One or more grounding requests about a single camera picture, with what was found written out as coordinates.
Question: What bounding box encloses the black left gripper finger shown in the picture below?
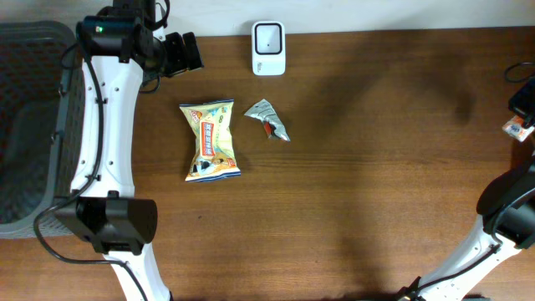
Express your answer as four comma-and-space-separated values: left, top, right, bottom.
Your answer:
182, 32, 204, 70
166, 33, 187, 77

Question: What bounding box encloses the small orange box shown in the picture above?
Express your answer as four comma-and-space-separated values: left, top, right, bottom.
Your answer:
502, 116, 534, 142

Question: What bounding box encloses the yellow chip bag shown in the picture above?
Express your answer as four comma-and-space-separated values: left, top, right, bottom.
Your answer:
180, 99, 241, 182

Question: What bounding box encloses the silver foil packet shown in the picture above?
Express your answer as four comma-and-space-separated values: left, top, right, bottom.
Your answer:
244, 99, 291, 142

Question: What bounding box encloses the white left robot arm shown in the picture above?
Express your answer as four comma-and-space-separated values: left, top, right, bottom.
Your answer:
53, 0, 202, 300

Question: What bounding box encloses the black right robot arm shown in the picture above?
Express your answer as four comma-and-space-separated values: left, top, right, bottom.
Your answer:
395, 157, 534, 300

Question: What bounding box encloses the white black barcode scanner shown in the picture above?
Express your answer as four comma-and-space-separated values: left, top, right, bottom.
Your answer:
251, 21, 286, 76

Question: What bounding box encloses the grey plastic mesh basket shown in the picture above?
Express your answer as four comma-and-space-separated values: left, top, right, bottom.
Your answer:
1, 21, 84, 239

